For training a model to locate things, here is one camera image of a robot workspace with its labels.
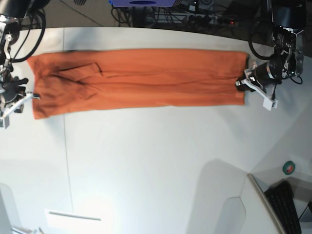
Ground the white paper box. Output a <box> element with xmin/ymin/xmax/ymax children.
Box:
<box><xmin>44</xmin><ymin>209</ymin><xmax>106</xmax><ymax>234</ymax></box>

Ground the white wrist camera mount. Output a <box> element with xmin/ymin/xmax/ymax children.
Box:
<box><xmin>242</xmin><ymin>61</ymin><xmax>280</xmax><ymax>111</ymax></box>
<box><xmin>0</xmin><ymin>92</ymin><xmax>40</xmax><ymax>129</ymax></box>

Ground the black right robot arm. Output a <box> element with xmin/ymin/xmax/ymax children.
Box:
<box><xmin>0</xmin><ymin>0</ymin><xmax>49</xmax><ymax>109</ymax></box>

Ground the orange t-shirt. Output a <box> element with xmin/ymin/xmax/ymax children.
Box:
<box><xmin>27</xmin><ymin>48</ymin><xmax>248</xmax><ymax>119</ymax></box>

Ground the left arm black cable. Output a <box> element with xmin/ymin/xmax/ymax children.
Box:
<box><xmin>247</xmin><ymin>21</ymin><xmax>303</xmax><ymax>100</ymax></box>

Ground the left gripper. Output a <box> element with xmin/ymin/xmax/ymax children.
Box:
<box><xmin>235</xmin><ymin>25</ymin><xmax>304</xmax><ymax>92</ymax></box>

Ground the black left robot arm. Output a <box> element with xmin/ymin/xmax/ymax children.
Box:
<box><xmin>235</xmin><ymin>0</ymin><xmax>307</xmax><ymax>92</ymax></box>

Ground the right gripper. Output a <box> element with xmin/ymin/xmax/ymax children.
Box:
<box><xmin>0</xmin><ymin>17</ymin><xmax>28</xmax><ymax>107</ymax></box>

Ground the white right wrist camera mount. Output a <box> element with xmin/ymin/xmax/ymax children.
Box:
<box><xmin>0</xmin><ymin>92</ymin><xmax>40</xmax><ymax>129</ymax></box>

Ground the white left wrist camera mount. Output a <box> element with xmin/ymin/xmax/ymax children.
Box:
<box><xmin>242</xmin><ymin>61</ymin><xmax>280</xmax><ymax>111</ymax></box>

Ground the blue bin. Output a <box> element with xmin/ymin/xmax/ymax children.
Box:
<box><xmin>109</xmin><ymin>0</ymin><xmax>182</xmax><ymax>7</ymax></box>

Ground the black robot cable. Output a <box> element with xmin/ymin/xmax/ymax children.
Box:
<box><xmin>9</xmin><ymin>7</ymin><xmax>47</xmax><ymax>63</ymax></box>

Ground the black keyboard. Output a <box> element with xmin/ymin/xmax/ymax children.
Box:
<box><xmin>265</xmin><ymin>188</ymin><xmax>302</xmax><ymax>234</ymax></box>

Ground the green tape roll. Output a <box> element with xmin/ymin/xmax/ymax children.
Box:
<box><xmin>282</xmin><ymin>161</ymin><xmax>295</xmax><ymax>175</ymax></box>

